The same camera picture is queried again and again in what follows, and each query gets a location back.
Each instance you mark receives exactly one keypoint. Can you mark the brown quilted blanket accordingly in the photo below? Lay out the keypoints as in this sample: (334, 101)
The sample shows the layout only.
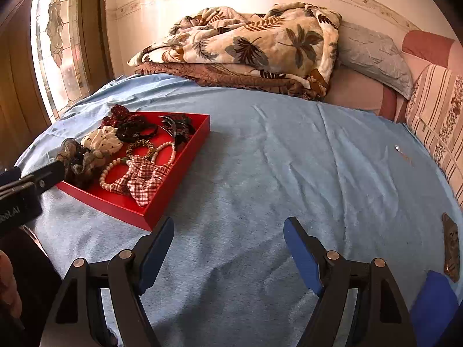
(217, 76)

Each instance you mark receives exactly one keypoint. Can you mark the pink pillow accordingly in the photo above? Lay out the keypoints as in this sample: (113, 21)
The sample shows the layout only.
(354, 94)

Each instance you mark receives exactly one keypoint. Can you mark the blue bed sheet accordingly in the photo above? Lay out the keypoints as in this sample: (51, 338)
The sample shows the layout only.
(271, 170)

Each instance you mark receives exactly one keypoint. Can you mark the blue cloth object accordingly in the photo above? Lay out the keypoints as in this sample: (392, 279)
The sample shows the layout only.
(434, 307)

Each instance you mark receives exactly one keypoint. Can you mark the dark red dotted scrunchie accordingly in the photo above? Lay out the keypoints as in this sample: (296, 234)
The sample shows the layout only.
(121, 112)

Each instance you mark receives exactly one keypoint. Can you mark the red tray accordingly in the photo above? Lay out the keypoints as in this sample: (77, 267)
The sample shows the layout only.
(170, 206)

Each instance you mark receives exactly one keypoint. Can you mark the white dotted scrunchie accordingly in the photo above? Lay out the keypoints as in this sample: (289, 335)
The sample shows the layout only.
(103, 141)

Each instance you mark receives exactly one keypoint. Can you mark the dark flower scrunchie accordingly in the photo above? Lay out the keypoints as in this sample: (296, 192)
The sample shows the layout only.
(186, 123)

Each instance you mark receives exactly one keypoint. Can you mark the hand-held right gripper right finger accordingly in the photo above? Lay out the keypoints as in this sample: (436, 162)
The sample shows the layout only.
(302, 256)

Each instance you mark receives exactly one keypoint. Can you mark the striped floral cushion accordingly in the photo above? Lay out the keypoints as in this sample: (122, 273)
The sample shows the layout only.
(441, 115)

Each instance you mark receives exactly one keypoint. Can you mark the grey pillow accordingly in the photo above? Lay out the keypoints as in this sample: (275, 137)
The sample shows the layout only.
(372, 58)

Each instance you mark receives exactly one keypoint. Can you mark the black dotted scrunchie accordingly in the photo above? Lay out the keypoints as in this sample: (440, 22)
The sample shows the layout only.
(134, 132)

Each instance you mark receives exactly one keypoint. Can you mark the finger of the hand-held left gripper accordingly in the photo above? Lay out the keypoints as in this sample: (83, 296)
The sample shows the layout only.
(47, 177)

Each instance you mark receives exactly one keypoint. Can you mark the leaf print blanket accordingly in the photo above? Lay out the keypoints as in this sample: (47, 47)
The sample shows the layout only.
(253, 43)

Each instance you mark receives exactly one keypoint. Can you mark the wooden window frame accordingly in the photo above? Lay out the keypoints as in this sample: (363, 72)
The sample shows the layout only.
(96, 43)

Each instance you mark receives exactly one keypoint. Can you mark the dark hair claw clip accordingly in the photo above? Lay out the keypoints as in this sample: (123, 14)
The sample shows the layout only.
(173, 130)

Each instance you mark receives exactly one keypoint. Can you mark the person's left forearm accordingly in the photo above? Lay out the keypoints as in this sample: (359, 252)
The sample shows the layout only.
(7, 285)

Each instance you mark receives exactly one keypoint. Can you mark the red plaid scrunchie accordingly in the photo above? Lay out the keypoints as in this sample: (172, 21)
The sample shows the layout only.
(144, 184)

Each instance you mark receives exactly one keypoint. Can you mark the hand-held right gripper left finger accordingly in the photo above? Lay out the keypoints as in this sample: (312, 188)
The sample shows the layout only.
(157, 253)

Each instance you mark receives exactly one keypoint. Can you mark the person's dark clothing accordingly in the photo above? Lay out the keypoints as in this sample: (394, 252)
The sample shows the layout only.
(36, 278)

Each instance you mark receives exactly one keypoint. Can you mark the stained glass window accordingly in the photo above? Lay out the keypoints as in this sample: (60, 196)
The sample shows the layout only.
(54, 43)

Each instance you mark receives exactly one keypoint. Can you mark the grey brown sheer scrunchie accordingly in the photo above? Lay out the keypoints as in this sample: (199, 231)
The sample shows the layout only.
(77, 162)

